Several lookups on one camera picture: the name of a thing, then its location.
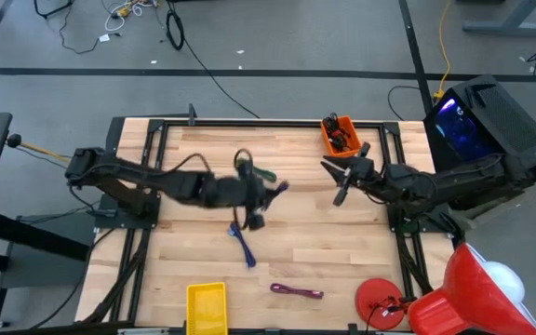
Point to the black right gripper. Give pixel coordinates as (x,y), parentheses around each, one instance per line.
(363,172)

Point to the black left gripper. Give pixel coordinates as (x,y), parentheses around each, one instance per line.
(231,191)

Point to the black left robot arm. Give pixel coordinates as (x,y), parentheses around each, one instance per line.
(147,177)

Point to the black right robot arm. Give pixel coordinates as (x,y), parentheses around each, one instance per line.
(435,181)

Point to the orange plastic basket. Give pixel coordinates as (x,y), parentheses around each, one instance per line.
(346,152)

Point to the yellow plastic bin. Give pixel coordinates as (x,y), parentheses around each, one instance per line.
(206,309)

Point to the black computer tower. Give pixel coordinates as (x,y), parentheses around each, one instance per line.
(505,121)

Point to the red desk lamp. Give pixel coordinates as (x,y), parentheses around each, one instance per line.
(459,298)

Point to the gray desk foot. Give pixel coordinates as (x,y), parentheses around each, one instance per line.
(505,27)

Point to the gray side table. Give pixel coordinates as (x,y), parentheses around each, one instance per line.
(40,270)

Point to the wooden stick black knob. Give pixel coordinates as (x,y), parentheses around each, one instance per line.
(13,140)

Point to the black table frame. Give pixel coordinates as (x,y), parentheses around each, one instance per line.
(272,124)

